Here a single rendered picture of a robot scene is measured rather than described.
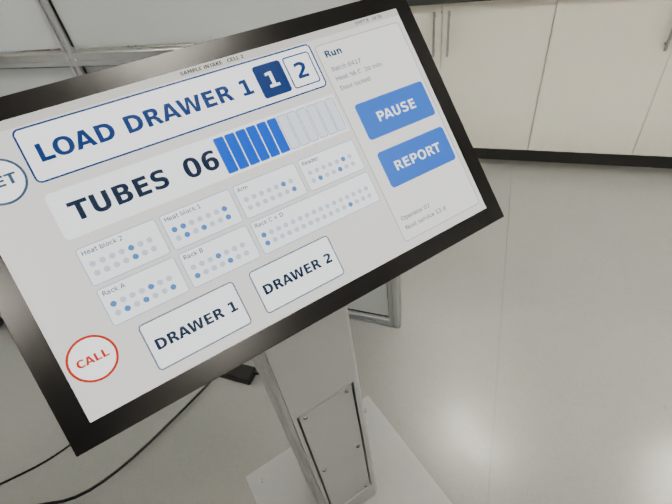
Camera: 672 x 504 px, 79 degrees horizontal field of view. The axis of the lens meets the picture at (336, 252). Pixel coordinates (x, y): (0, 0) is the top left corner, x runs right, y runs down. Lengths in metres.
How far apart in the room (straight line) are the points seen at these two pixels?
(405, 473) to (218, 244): 1.04
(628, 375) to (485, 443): 0.55
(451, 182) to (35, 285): 0.44
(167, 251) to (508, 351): 1.37
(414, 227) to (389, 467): 0.96
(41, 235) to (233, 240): 0.16
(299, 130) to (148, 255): 0.20
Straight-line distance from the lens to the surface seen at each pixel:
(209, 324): 0.41
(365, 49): 0.53
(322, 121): 0.47
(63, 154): 0.45
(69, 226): 0.43
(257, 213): 0.42
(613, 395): 1.63
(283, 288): 0.42
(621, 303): 1.91
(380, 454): 1.36
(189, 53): 0.48
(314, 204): 0.44
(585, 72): 2.45
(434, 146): 0.52
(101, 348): 0.42
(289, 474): 1.37
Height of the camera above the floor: 1.29
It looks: 40 degrees down
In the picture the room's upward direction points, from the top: 9 degrees counter-clockwise
